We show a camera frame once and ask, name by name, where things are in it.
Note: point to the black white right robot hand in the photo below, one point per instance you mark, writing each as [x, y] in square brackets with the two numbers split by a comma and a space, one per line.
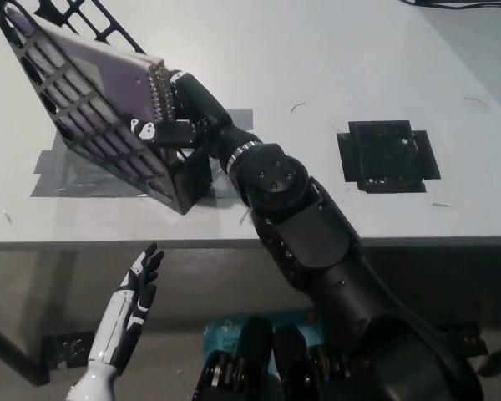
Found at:
[200, 108]

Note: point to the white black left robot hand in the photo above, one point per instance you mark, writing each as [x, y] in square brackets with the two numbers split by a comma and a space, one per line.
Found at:
[121, 334]

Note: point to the purple spiral notebook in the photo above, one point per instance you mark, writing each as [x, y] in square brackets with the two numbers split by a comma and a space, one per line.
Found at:
[117, 79]

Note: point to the black mesh file shelf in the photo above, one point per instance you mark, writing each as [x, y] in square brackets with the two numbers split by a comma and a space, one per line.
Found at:
[192, 184]

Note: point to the black floor tape patch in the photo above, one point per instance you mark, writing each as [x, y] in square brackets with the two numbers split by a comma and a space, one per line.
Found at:
[467, 338]
[64, 348]

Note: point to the black slanted table leg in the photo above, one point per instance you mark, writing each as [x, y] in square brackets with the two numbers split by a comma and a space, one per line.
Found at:
[12, 355]
[499, 355]

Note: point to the square black tape patch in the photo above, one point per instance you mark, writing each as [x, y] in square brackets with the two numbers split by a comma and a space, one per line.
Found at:
[384, 154]

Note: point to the flat black device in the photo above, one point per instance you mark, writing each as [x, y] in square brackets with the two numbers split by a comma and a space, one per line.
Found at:
[463, 2]

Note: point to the grey duct tape patch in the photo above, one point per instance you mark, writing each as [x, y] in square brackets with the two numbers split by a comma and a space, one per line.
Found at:
[67, 175]

